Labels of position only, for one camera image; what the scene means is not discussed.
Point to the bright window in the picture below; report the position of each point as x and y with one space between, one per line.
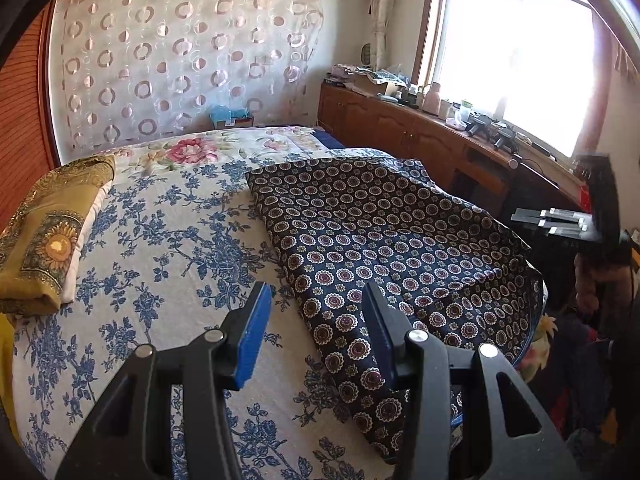
541 66

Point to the pink thermos jug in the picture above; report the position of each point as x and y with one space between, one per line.
431 99

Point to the navy circle-patterned cloth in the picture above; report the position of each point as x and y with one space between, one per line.
338 224

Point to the circle-patterned sheer curtain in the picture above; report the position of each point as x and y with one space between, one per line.
125 71

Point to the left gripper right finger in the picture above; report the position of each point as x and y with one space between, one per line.
469 414

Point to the blue floral white bedsheet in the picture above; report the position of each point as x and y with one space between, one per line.
168 257

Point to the navy blue mattress edge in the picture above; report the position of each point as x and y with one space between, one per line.
327 140

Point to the person's right hand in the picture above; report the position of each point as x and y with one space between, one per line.
603 294

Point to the yellow sunflower pillow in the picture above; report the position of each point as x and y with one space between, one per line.
38 244

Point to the floral pink quilt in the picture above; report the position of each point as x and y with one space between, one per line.
216 147

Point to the long wooden sideboard cabinet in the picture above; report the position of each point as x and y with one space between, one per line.
465 167

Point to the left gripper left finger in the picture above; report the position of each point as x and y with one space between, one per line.
127 435

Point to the clutter on sideboard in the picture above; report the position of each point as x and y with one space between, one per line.
380 109

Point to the blue tissue box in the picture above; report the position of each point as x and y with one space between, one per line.
224 117

